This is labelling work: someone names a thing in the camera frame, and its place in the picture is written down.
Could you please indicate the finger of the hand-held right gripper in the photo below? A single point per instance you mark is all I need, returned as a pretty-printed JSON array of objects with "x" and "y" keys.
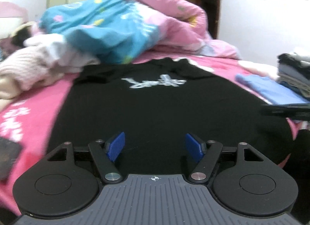
[{"x": 276, "y": 110}]

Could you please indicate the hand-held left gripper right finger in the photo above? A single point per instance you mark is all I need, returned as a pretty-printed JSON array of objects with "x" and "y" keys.
[{"x": 193, "y": 147}]

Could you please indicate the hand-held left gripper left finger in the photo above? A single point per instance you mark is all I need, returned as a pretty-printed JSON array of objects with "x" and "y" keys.
[{"x": 116, "y": 146}]

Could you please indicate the black t-shirt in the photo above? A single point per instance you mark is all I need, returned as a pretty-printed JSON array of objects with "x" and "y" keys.
[{"x": 157, "y": 108}]

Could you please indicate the stack of folded clothes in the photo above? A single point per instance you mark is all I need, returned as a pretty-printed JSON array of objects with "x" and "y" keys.
[{"x": 295, "y": 74}]

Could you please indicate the folded light blue shirt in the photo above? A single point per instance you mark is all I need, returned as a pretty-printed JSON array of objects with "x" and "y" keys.
[{"x": 266, "y": 86}]

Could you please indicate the cream cloth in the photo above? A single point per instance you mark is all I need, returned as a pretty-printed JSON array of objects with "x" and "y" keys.
[{"x": 261, "y": 68}]

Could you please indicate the pink floral blanket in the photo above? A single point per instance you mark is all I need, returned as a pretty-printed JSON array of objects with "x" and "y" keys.
[{"x": 36, "y": 118}]

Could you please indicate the white garment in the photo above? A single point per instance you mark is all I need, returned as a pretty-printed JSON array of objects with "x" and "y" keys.
[{"x": 65, "y": 52}]

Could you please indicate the black smartphone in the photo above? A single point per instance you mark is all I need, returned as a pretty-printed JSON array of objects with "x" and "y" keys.
[{"x": 8, "y": 157}]

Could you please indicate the checked fuzzy garment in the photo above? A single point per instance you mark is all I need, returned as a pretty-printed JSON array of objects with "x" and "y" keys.
[{"x": 24, "y": 67}]

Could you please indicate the blue and pink quilt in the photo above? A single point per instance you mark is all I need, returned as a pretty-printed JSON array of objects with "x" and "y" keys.
[{"x": 109, "y": 21}]

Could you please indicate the pink and white headboard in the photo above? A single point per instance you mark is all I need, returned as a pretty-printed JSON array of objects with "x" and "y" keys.
[{"x": 12, "y": 11}]

